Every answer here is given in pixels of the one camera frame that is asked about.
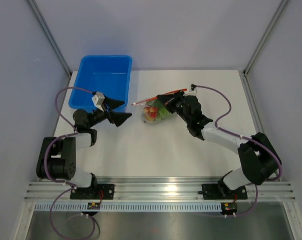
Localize aluminium corner post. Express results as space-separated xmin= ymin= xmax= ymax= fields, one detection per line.
xmin=26 ymin=0 xmax=73 ymax=79
xmin=243 ymin=0 xmax=290 ymax=77

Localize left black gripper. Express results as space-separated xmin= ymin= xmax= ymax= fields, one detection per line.
xmin=88 ymin=95 xmax=131 ymax=129

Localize white slotted cable duct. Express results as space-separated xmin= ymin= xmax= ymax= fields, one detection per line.
xmin=35 ymin=202 xmax=222 ymax=213

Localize left aluminium corner post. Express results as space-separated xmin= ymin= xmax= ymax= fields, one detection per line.
xmin=26 ymin=0 xmax=73 ymax=79

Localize right small circuit board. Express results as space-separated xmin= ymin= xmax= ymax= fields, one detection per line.
xmin=221 ymin=202 xmax=238 ymax=215

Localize right side aluminium rail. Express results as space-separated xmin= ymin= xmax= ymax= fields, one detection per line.
xmin=238 ymin=70 xmax=281 ymax=182

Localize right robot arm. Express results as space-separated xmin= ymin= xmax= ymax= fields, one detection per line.
xmin=157 ymin=90 xmax=281 ymax=200

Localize right aluminium corner post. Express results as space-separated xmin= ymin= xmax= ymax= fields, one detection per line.
xmin=243 ymin=0 xmax=290 ymax=77

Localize aluminium front rail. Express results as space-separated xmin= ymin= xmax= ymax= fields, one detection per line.
xmin=24 ymin=177 xmax=296 ymax=203

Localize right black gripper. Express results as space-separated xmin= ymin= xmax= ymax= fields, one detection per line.
xmin=157 ymin=90 xmax=191 ymax=125

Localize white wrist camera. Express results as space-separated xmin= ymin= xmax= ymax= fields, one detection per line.
xmin=92 ymin=91 xmax=105 ymax=112
xmin=184 ymin=84 xmax=197 ymax=96

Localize green fake lettuce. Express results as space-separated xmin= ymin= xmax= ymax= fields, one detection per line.
xmin=145 ymin=99 xmax=172 ymax=122

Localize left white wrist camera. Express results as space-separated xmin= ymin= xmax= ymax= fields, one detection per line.
xmin=92 ymin=91 xmax=105 ymax=112

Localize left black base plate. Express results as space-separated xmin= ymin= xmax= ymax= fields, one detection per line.
xmin=70 ymin=183 xmax=115 ymax=200

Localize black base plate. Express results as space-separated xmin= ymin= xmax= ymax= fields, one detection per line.
xmin=198 ymin=183 xmax=248 ymax=200
xmin=70 ymin=183 xmax=115 ymax=200

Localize small circuit board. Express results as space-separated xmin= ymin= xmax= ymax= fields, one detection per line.
xmin=221 ymin=202 xmax=238 ymax=215
xmin=88 ymin=202 xmax=100 ymax=210

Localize red fake strawberry bunch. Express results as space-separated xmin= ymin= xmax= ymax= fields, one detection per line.
xmin=143 ymin=106 xmax=158 ymax=121

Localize blue plastic bin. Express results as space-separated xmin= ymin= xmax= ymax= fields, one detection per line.
xmin=69 ymin=55 xmax=132 ymax=113

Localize aluminium rail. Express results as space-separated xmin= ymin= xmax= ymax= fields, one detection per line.
xmin=24 ymin=177 xmax=296 ymax=203
xmin=238 ymin=70 xmax=281 ymax=182

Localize clear zip top bag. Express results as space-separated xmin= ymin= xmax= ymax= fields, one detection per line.
xmin=131 ymin=96 xmax=177 ymax=124

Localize left small circuit board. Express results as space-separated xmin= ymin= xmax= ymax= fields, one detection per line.
xmin=88 ymin=202 xmax=100 ymax=210

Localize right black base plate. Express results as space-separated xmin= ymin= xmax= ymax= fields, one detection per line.
xmin=198 ymin=183 xmax=248 ymax=200

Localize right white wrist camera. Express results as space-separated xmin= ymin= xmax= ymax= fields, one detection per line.
xmin=184 ymin=84 xmax=197 ymax=96

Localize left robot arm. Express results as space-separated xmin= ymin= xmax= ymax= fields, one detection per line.
xmin=36 ymin=92 xmax=131 ymax=200

